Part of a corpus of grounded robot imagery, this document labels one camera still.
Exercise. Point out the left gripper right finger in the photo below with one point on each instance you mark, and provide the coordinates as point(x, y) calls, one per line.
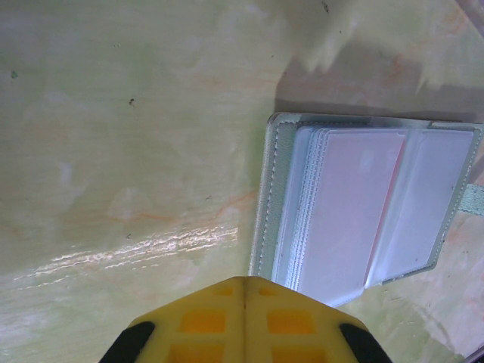
point(287, 325)

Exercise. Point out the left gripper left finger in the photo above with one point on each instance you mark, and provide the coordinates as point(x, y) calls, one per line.
point(204, 325)

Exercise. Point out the pale green card holder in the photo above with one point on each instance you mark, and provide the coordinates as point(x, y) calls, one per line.
point(270, 170)

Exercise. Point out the pinkish white credit card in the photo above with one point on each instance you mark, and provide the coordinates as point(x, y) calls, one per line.
point(351, 196)

